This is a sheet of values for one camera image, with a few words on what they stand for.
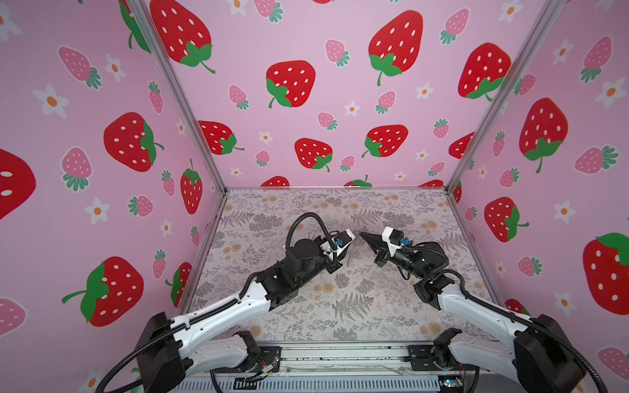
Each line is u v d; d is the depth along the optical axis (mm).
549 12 692
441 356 650
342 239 569
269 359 739
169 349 398
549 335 419
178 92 846
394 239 586
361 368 730
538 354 405
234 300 476
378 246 651
